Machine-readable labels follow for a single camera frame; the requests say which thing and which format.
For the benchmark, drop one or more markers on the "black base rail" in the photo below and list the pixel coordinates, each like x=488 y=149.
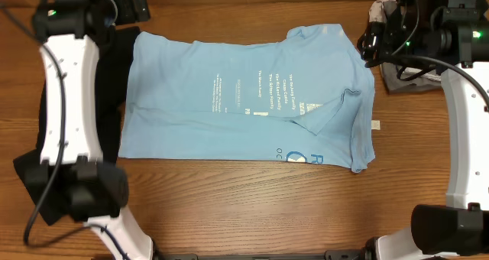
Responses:
x=263 y=256

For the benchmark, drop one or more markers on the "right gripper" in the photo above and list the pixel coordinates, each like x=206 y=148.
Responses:
x=386 y=34

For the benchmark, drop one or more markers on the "light blue t-shirt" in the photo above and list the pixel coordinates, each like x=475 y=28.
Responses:
x=307 y=99

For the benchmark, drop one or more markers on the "grey folded garment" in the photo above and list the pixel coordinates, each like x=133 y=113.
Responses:
x=394 y=79

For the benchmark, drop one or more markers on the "beige patterned garment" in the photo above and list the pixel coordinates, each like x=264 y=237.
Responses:
x=379 y=14

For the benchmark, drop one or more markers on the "black t-shirt on left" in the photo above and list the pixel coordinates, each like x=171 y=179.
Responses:
x=110 y=93

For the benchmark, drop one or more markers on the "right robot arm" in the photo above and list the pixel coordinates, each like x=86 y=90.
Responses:
x=449 y=37

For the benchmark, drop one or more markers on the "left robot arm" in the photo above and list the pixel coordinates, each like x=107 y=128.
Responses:
x=72 y=177

